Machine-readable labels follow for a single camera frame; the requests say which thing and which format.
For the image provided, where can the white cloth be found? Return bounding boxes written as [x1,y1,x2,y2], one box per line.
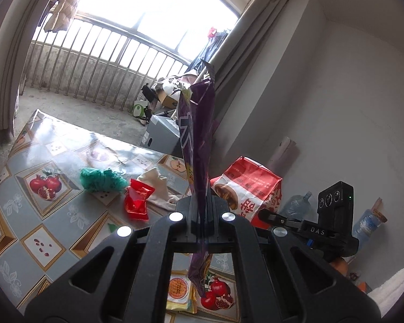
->
[136,167,192,214]

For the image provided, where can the green white bag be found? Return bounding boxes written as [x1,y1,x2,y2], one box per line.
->
[132,101,153,125]

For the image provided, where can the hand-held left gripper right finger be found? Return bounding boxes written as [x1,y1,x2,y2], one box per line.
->
[205,197,382,323]

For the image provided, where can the white blanket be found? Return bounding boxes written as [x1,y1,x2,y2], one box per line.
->
[367,264,404,317]

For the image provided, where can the grey curtain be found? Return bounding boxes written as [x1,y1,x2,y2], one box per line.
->
[210,0,292,149]
[0,0,71,135]

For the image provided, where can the beige down jacket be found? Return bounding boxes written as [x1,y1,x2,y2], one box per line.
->
[42,0,88,32]

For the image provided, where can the clear water bottle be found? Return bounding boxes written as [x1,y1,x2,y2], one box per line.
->
[352,198,388,241]

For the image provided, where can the green plastic bag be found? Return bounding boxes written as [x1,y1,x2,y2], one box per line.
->
[80,167,128,194]

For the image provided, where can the large blue water jug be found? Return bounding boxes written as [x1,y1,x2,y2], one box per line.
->
[280,191,313,223]

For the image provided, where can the grey box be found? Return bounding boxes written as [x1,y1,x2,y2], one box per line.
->
[140,114,182,157]

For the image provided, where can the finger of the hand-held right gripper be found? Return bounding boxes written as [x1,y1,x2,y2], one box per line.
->
[257,209,304,234]

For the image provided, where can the red crumpled wrapper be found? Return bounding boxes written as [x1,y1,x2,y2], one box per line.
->
[124,179,155,222]

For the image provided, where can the purple snack bag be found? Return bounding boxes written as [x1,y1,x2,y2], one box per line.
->
[177,61,218,298]

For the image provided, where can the yellow packet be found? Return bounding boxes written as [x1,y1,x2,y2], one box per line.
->
[166,269,197,314]

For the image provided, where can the brown cardboard box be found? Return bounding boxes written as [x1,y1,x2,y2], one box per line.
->
[155,84,182,108]

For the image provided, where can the red white food bag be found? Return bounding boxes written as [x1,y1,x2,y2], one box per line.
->
[210,156,283,231]

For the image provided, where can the balcony railing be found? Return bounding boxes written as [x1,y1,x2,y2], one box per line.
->
[23,10,192,111]

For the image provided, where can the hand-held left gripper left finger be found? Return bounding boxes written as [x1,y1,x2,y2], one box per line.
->
[24,198,203,323]

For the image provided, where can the hanging blue clothes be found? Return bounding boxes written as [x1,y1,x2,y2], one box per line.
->
[190,27,229,75]

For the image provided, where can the black bag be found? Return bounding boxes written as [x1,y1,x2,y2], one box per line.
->
[141,82,159,103]

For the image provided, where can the orange object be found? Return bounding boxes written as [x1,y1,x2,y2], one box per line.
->
[333,258,350,276]

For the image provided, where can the fruit print tablecloth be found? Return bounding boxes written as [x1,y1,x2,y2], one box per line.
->
[0,108,243,323]

